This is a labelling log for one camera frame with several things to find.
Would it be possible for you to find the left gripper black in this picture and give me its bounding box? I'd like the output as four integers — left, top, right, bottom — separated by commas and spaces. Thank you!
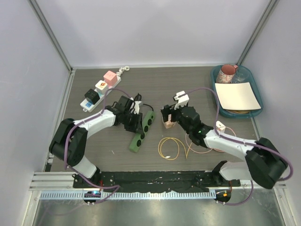
122, 111, 143, 134

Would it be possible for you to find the green power strip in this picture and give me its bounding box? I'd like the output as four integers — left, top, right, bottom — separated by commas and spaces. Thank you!
129, 111, 155, 153

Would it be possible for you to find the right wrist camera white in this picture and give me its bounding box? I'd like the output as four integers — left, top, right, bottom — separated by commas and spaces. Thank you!
173, 91, 189, 110

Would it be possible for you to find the black coiled power cord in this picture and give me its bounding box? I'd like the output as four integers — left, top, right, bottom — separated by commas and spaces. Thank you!
134, 93, 155, 113

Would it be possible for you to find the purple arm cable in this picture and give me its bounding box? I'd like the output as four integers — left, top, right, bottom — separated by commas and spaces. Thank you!
185, 87, 294, 205
63, 87, 137, 205

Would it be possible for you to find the pink patterned mug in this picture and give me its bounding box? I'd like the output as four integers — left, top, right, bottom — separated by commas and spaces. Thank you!
215, 64, 238, 84

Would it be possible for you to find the teal plastic tray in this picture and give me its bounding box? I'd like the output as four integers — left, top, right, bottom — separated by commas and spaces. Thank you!
210, 65, 263, 119

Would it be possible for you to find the white coiled cord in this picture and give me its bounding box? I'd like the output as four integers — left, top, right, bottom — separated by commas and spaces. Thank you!
116, 65, 130, 76

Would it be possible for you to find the white power strip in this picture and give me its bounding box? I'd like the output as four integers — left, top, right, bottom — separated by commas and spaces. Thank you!
80, 76, 121, 113

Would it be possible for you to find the light pink cube adapter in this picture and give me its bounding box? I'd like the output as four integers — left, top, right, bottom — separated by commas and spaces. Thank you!
163, 114, 176, 129

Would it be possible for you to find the yellow cable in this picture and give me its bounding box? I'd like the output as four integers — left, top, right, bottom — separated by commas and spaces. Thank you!
157, 137, 192, 161

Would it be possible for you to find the white USB charger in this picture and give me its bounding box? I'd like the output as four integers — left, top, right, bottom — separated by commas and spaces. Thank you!
215, 121, 227, 133

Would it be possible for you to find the white paper sheet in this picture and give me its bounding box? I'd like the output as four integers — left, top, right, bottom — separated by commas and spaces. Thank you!
215, 82, 261, 111

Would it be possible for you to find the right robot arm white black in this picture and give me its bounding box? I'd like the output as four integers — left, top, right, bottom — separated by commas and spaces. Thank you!
160, 105, 290, 189

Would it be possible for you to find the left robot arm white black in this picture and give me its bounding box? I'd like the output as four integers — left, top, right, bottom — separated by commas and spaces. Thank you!
49, 94, 144, 188

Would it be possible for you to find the clear plastic cup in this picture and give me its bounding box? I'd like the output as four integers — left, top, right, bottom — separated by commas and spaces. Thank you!
231, 67, 249, 83

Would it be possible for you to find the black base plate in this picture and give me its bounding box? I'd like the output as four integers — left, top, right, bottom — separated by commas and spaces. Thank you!
72, 170, 240, 193

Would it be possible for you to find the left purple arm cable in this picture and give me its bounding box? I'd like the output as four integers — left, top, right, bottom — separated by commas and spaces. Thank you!
63, 87, 137, 205

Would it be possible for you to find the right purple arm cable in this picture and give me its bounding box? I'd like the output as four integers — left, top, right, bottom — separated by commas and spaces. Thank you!
185, 87, 294, 205

